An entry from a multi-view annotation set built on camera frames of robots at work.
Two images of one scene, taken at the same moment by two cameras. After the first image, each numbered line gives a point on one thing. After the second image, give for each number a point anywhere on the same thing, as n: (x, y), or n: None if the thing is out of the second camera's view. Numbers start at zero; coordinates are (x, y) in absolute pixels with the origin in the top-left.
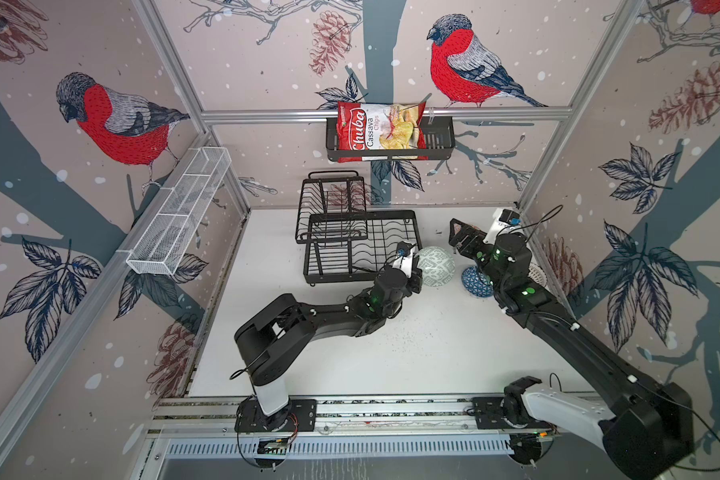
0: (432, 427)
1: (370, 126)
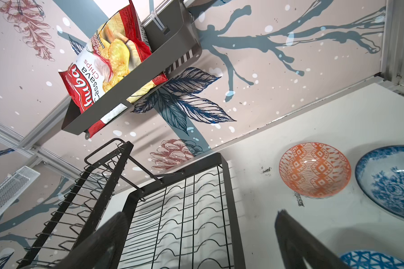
0: None
1: (110, 56)
